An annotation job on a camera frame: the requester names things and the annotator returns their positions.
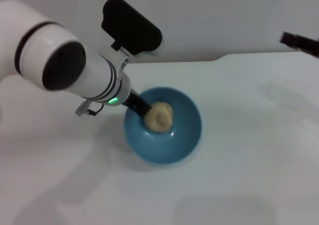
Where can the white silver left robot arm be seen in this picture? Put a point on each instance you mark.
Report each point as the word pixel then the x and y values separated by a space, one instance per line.
pixel 49 48

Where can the blue ceramic bowl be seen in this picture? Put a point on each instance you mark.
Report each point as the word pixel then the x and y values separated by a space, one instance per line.
pixel 169 147

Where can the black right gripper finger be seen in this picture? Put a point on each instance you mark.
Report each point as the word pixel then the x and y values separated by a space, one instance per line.
pixel 289 39

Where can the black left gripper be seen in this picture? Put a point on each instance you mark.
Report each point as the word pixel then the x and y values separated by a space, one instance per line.
pixel 138 104

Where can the beige egg yolk pastry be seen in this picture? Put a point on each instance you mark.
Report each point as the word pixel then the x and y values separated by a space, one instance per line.
pixel 159 117

